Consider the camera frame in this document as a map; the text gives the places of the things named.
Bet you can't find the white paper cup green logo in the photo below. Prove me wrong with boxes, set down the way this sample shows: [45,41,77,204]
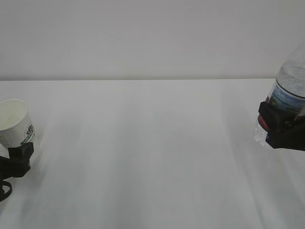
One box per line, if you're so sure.
[0,99,39,149]

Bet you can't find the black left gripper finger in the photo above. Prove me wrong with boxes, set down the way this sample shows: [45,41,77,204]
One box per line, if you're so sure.
[0,142,34,180]

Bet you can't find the clear plastic water bottle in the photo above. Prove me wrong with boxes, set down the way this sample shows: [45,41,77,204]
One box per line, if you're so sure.
[254,40,305,147]

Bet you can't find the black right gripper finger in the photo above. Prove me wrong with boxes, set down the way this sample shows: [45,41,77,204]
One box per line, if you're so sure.
[258,102,305,151]

